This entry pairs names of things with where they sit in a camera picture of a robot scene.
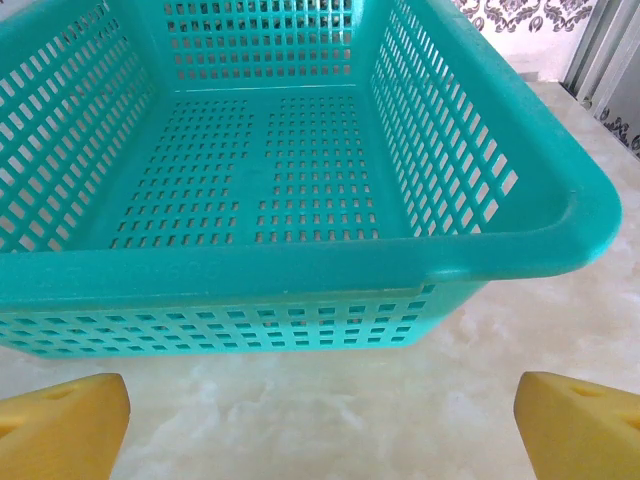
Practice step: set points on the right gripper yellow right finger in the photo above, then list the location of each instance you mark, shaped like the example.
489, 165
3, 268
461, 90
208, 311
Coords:
585, 435

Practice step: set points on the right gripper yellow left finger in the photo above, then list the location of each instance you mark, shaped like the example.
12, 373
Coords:
60, 430

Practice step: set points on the aluminium frame post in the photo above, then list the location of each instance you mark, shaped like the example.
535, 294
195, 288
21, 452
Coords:
600, 50

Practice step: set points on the teal plastic perforated basket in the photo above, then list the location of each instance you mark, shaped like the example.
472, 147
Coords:
320, 280

